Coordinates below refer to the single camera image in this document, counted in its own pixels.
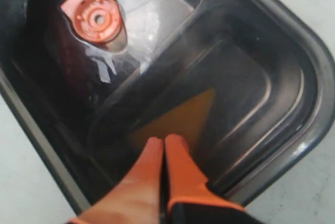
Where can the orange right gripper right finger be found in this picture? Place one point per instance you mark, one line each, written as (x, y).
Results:
(190, 201)

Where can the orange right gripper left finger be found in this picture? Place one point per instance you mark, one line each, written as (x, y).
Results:
(136, 199)

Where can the yellow toy cheese wedge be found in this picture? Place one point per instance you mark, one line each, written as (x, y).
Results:
(187, 120)

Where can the dark transparent box lid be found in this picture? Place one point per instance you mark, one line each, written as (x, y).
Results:
(90, 72)

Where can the stainless steel lunch box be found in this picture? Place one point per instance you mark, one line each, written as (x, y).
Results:
(33, 177)

